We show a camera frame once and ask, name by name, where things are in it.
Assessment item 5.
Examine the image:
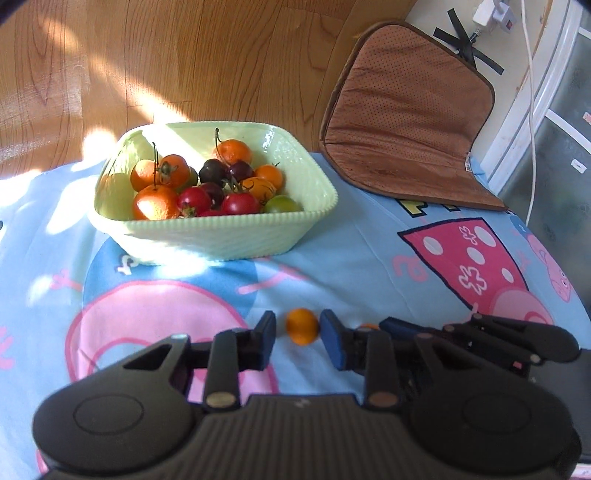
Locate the white charger plug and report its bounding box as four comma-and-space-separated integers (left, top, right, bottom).
473, 0, 498, 29

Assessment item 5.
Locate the light green bowl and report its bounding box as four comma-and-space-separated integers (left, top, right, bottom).
93, 121, 338, 267

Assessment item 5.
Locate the white power adapter with cable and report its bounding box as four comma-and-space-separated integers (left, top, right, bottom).
487, 0, 591, 241

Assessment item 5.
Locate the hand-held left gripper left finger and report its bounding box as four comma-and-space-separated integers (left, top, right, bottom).
99, 311, 278, 412

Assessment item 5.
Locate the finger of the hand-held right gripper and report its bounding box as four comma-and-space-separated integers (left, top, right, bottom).
455, 344, 533, 384
381, 314, 581, 366

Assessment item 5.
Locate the black tape cross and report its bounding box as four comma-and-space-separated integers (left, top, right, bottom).
434, 8, 505, 75

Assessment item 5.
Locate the large mandarin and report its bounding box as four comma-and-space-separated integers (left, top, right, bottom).
133, 185, 181, 221

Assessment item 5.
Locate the wood-grain vinyl sheet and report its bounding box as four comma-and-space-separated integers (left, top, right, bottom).
0, 0, 416, 178

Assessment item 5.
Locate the brown seat cushion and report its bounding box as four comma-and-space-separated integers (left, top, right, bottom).
318, 21, 509, 213

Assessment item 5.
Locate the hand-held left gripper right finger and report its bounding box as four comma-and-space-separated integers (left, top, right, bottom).
320, 309, 497, 412

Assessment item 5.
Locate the white adapter with red mark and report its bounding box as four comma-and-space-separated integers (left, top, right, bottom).
496, 4, 519, 32

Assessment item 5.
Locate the white cable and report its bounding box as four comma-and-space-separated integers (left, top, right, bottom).
521, 0, 542, 227

